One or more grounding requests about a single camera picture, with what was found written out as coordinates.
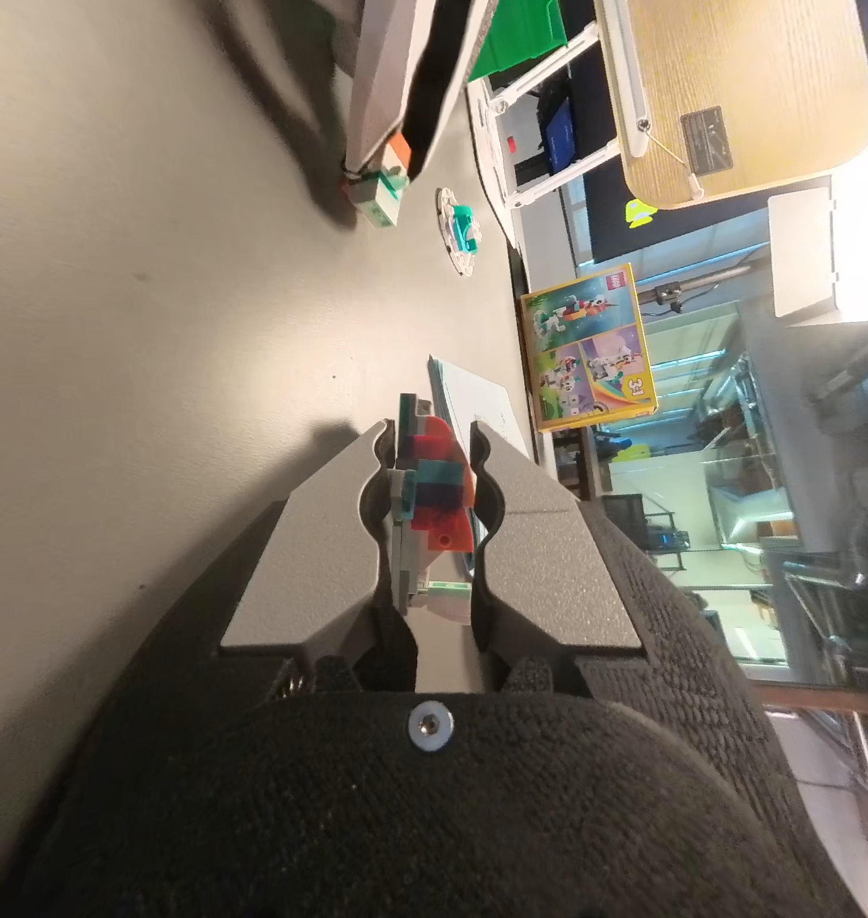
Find colourful toy brick fish body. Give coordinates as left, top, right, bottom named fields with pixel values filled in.
left=389, top=392, right=479, bottom=623

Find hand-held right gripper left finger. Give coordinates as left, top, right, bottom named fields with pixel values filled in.
left=219, top=419, right=406, bottom=658

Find open pale blue instruction booklet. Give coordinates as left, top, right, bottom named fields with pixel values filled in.
left=425, top=353, right=537, bottom=576

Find green plastic bin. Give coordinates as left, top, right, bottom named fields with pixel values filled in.
left=468, top=0, right=570, bottom=81

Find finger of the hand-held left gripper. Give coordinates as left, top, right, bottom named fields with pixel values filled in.
left=404, top=0, right=501, bottom=179
left=343, top=0, right=438, bottom=176

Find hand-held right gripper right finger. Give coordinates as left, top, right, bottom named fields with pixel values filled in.
left=470, top=422, right=646, bottom=658

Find blue object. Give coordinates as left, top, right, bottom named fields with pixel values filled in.
left=539, top=100, right=577, bottom=172

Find yellow toy set box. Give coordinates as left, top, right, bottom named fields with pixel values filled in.
left=520, top=262, right=660, bottom=435

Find white teal loose bricks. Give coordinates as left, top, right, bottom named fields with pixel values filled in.
left=434, top=186, right=485, bottom=278

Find orange toy brick head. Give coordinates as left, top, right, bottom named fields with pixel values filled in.
left=339, top=131, right=415, bottom=232

